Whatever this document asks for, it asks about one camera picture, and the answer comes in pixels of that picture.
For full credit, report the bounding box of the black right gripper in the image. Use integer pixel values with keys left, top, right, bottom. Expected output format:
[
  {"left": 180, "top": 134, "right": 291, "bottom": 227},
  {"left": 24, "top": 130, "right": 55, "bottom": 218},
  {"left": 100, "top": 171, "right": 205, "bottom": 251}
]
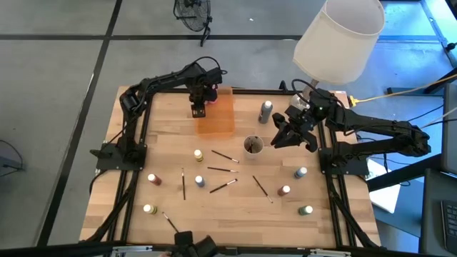
[{"left": 270, "top": 91, "right": 338, "bottom": 149}]

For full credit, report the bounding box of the dark grey large paint bottle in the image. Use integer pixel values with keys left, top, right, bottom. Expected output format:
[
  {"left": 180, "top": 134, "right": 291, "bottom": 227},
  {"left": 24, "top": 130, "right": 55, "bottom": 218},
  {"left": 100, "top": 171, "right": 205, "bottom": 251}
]
[{"left": 258, "top": 100, "right": 274, "bottom": 125}]

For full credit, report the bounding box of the orange translucent plastic bin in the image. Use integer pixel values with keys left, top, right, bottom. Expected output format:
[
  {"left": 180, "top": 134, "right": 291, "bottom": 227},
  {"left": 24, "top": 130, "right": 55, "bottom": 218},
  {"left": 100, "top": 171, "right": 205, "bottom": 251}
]
[{"left": 195, "top": 87, "right": 236, "bottom": 138}]

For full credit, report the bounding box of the white paper cup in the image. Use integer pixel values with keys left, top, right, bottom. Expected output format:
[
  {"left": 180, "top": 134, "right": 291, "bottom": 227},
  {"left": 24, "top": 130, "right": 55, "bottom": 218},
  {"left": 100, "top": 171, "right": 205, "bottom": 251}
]
[{"left": 243, "top": 134, "right": 266, "bottom": 160}]

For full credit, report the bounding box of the black floor fan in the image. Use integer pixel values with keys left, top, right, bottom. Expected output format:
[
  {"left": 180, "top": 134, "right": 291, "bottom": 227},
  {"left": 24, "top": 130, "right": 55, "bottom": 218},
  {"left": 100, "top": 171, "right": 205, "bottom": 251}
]
[{"left": 173, "top": 0, "right": 214, "bottom": 48}]

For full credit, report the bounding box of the silver table lamp white shade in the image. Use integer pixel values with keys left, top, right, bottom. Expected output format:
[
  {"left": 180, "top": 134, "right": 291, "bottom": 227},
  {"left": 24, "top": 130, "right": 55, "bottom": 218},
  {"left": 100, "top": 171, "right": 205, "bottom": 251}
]
[{"left": 288, "top": 0, "right": 387, "bottom": 119}]

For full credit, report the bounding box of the white flat box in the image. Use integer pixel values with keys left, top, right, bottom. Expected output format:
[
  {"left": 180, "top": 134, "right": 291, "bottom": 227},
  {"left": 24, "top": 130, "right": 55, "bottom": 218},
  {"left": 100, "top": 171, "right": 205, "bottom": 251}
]
[{"left": 367, "top": 158, "right": 403, "bottom": 214}]

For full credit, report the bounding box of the black diagonal beam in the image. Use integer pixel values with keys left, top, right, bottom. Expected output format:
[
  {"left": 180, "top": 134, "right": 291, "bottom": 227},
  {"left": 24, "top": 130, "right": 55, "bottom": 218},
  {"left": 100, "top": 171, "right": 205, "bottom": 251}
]
[{"left": 366, "top": 153, "right": 443, "bottom": 192}]

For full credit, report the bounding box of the black handheld device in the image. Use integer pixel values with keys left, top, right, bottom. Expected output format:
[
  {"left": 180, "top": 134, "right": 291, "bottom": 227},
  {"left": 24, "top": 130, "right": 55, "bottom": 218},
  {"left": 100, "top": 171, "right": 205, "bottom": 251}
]
[{"left": 174, "top": 231, "right": 218, "bottom": 257}]

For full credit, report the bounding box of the dark grey side panel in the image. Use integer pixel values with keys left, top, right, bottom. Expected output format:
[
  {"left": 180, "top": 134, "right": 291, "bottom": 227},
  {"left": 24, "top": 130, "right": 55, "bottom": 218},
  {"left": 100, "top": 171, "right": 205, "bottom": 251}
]
[{"left": 441, "top": 82, "right": 457, "bottom": 176}]

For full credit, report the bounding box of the black side desk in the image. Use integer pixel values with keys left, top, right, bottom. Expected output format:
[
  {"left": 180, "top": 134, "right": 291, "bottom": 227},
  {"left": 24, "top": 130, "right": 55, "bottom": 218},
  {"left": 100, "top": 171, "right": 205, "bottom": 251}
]
[{"left": 419, "top": 167, "right": 457, "bottom": 257}]

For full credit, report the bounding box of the black keyboard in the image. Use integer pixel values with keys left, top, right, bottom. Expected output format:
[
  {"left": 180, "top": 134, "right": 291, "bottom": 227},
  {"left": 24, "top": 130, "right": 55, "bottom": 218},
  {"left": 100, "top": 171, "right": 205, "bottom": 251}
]
[{"left": 441, "top": 199, "right": 457, "bottom": 255}]

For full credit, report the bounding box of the grey floor object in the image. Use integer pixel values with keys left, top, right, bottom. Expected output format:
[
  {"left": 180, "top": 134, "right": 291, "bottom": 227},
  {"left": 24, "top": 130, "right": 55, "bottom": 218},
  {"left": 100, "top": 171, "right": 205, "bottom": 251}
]
[{"left": 0, "top": 138, "right": 25, "bottom": 178}]

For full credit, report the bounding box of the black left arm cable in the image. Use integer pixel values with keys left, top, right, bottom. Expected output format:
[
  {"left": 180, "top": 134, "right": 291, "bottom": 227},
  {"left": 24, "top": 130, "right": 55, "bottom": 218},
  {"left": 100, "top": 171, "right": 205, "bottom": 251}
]
[{"left": 189, "top": 55, "right": 229, "bottom": 76}]

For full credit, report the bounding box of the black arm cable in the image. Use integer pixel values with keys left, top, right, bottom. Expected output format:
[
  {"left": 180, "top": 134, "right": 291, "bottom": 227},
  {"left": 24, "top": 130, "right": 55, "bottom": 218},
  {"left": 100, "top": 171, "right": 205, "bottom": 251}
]
[
  {"left": 290, "top": 78, "right": 322, "bottom": 105},
  {"left": 189, "top": 55, "right": 229, "bottom": 76}
]

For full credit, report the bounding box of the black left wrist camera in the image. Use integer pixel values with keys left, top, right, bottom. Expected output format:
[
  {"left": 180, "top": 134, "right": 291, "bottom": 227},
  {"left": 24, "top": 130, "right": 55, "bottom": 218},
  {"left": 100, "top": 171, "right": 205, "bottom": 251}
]
[{"left": 190, "top": 102, "right": 208, "bottom": 119}]

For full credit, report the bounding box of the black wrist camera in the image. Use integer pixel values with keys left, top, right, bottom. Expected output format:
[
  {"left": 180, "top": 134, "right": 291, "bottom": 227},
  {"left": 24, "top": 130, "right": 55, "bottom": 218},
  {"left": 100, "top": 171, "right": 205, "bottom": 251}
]
[
  {"left": 190, "top": 102, "right": 208, "bottom": 119},
  {"left": 304, "top": 132, "right": 319, "bottom": 153}
]

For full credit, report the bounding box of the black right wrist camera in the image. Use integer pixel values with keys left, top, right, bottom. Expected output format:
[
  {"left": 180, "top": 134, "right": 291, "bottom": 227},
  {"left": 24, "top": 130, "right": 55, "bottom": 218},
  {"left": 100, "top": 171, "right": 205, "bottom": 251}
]
[{"left": 304, "top": 132, "right": 319, "bottom": 153}]

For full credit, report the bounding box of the black aluminium table frame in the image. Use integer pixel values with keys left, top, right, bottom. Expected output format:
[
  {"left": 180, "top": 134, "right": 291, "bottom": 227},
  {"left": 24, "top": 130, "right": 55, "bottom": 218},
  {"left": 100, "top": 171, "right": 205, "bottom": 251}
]
[{"left": 80, "top": 85, "right": 385, "bottom": 257}]

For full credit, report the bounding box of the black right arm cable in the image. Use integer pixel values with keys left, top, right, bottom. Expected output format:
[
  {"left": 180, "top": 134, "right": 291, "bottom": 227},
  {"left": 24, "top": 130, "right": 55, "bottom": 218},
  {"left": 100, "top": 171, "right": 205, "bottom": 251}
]
[{"left": 290, "top": 78, "right": 322, "bottom": 105}]

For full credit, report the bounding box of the yellow extension cable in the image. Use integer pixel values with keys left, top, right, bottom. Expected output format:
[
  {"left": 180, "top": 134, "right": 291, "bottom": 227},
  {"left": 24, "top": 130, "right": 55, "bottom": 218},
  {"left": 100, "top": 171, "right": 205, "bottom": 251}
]
[{"left": 348, "top": 73, "right": 457, "bottom": 108}]

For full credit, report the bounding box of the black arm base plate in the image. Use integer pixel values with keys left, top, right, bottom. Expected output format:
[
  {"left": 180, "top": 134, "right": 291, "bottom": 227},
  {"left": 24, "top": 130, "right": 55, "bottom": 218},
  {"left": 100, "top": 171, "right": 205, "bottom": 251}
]
[
  {"left": 318, "top": 156, "right": 370, "bottom": 176},
  {"left": 95, "top": 142, "right": 148, "bottom": 171}
]

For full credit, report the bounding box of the silver frame bracket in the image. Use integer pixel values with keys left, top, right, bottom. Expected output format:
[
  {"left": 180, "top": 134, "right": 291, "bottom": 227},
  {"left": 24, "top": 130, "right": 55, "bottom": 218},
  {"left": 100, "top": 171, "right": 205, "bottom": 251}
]
[
  {"left": 308, "top": 248, "right": 353, "bottom": 257},
  {"left": 111, "top": 245, "right": 154, "bottom": 255}
]

